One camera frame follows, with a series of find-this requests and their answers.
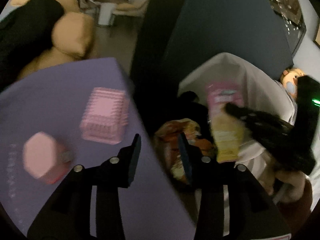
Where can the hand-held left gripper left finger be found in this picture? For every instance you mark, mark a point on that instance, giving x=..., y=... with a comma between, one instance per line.
x=135, y=162

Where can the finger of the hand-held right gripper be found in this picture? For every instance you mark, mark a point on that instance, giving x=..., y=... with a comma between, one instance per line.
x=252, y=116
x=266, y=138

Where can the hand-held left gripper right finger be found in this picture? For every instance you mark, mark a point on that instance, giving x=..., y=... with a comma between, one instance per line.
x=186, y=162

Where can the pink and yellow chip packet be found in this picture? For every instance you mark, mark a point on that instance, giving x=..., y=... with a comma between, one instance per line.
x=225, y=135

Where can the black trash bin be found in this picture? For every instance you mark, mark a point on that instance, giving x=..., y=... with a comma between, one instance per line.
x=192, y=105

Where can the person's right forearm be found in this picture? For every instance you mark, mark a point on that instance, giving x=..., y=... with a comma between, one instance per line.
x=301, y=215

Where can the person's right hand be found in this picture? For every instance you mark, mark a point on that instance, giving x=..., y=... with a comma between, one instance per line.
x=291, y=183

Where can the white sofa cover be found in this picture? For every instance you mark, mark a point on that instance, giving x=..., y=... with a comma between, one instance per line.
x=250, y=80

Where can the pink plastic basket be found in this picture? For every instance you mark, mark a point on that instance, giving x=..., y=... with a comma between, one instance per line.
x=105, y=115

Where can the blue partition panel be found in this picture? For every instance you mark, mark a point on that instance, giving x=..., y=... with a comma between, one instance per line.
x=225, y=30

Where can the pink hexagonal box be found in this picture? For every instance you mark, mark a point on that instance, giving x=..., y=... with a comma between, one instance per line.
x=41, y=155

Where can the beige dining chair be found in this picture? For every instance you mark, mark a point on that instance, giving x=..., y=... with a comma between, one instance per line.
x=132, y=8

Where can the dining table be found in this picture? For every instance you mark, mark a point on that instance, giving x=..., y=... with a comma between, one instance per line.
x=106, y=10

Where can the black jacket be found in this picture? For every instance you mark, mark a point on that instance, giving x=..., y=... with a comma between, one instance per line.
x=22, y=30

